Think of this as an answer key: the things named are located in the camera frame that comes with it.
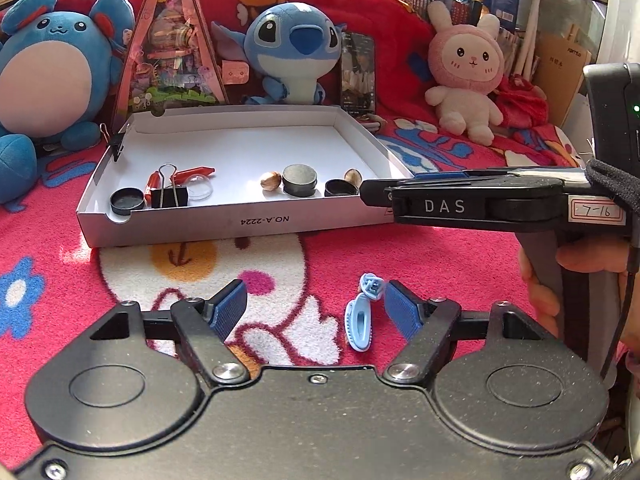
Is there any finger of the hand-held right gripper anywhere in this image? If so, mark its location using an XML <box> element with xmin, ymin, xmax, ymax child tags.
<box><xmin>411</xmin><ymin>169</ymin><xmax>508</xmax><ymax>182</ymax></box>
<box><xmin>359</xmin><ymin>179</ymin><xmax>398</xmax><ymax>207</ymax></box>

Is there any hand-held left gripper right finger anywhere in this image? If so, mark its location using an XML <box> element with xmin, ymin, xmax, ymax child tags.
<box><xmin>382</xmin><ymin>280</ymin><xmax>550</xmax><ymax>386</ymax></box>

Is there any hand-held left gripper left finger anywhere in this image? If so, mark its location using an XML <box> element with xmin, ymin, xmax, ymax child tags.
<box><xmin>89</xmin><ymin>280</ymin><xmax>251</xmax><ymax>387</ymax></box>

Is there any black hollow round cap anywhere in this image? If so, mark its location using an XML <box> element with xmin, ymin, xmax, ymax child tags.
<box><xmin>324</xmin><ymin>180</ymin><xmax>359</xmax><ymax>198</ymax></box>

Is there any light blue plastic clip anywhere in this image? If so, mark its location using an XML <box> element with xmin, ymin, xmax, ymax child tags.
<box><xmin>344</xmin><ymin>272</ymin><xmax>385</xmax><ymax>352</ymax></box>

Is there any black round disc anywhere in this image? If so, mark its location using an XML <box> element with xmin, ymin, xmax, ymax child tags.
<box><xmin>282</xmin><ymin>164</ymin><xmax>319</xmax><ymax>197</ymax></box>

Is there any clear plastic dome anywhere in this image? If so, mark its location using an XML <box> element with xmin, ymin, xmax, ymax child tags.
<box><xmin>185</xmin><ymin>174</ymin><xmax>213</xmax><ymax>200</ymax></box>

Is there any black binder clip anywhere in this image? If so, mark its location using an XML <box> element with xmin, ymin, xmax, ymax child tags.
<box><xmin>150</xmin><ymin>164</ymin><xmax>189</xmax><ymax>209</ymax></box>
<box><xmin>100</xmin><ymin>122</ymin><xmax>126</xmax><ymax>162</ymax></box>

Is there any white cardboard box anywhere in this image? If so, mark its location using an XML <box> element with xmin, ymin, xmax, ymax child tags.
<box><xmin>76</xmin><ymin>105</ymin><xmax>416</xmax><ymax>248</ymax></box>

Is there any black shallow cap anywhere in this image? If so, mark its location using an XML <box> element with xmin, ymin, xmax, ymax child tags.
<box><xmin>110</xmin><ymin>187</ymin><xmax>147</xmax><ymax>217</ymax></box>

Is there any person's right hand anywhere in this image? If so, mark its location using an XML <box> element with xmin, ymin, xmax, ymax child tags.
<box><xmin>517</xmin><ymin>244</ymin><xmax>640</xmax><ymax>341</ymax></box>

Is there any pink cartoon printed blanket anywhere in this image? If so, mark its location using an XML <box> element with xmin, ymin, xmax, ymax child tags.
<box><xmin>0</xmin><ymin>115</ymin><xmax>640</xmax><ymax>461</ymax></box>

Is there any red crumpled cloth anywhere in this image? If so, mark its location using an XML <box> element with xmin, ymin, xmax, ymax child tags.
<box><xmin>495</xmin><ymin>74</ymin><xmax>551</xmax><ymax>128</ymax></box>

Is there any pink hooded bunny plush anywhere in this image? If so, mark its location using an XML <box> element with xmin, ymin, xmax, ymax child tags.
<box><xmin>425</xmin><ymin>1</ymin><xmax>505</xmax><ymax>147</ymax></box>

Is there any red plastic clip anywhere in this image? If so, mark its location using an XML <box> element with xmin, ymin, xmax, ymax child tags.
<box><xmin>171</xmin><ymin>165</ymin><xmax>216</xmax><ymax>185</ymax></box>

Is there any brown cardboard carton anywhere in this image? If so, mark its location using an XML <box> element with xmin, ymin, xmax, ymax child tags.
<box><xmin>532</xmin><ymin>35</ymin><xmax>593</xmax><ymax>128</ymax></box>

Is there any blue alien plush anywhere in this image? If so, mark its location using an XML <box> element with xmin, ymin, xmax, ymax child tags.
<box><xmin>210</xmin><ymin>1</ymin><xmax>348</xmax><ymax>107</ymax></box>

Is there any white pipe stand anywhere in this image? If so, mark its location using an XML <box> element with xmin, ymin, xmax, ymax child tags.
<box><xmin>510</xmin><ymin>0</ymin><xmax>551</xmax><ymax>78</ymax></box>

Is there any small pink cube toy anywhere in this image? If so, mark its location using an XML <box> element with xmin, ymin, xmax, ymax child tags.
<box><xmin>220</xmin><ymin>59</ymin><xmax>250</xmax><ymax>85</ymax></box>

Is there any triangular miniature house display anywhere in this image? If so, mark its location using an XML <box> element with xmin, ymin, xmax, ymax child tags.
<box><xmin>111</xmin><ymin>0</ymin><xmax>231</xmax><ymax>133</ymax></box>

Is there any blue round mouse plush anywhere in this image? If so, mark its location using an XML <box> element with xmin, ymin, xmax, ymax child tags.
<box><xmin>0</xmin><ymin>0</ymin><xmax>136</xmax><ymax>206</ymax></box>

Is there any black foam wrist strap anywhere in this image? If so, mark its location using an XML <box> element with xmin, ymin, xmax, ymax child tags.
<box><xmin>586</xmin><ymin>159</ymin><xmax>640</xmax><ymax>250</ymax></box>

